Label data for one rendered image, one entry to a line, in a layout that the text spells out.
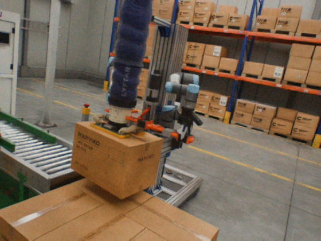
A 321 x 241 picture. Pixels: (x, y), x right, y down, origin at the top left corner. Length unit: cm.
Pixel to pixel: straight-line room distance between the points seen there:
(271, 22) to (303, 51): 129
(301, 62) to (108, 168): 755
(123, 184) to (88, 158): 39
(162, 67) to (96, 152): 112
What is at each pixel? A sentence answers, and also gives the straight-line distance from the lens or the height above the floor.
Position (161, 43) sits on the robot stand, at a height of 183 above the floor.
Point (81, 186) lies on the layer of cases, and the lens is 235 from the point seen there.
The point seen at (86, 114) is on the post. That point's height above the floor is 93.
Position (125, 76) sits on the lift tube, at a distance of 194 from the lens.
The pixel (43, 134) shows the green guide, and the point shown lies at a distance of 330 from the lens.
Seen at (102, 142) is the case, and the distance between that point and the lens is 197.
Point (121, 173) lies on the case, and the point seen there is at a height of 86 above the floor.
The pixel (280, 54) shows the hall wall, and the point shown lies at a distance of 1018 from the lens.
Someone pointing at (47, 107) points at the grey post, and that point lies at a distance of 562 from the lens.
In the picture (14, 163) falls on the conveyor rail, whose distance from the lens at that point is 274.
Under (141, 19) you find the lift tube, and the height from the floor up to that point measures 192.
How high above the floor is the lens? 167
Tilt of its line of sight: 13 degrees down
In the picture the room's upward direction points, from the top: 10 degrees clockwise
